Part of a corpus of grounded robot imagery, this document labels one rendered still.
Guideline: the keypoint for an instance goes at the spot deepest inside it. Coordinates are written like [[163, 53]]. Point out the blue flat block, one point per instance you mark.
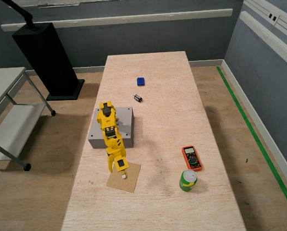
[[140, 82]]

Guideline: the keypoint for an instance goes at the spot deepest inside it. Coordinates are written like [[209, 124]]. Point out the orange digital multimeter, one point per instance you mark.
[[191, 158]]

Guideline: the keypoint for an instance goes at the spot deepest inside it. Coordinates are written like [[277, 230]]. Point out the tan mat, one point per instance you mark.
[[128, 184]]

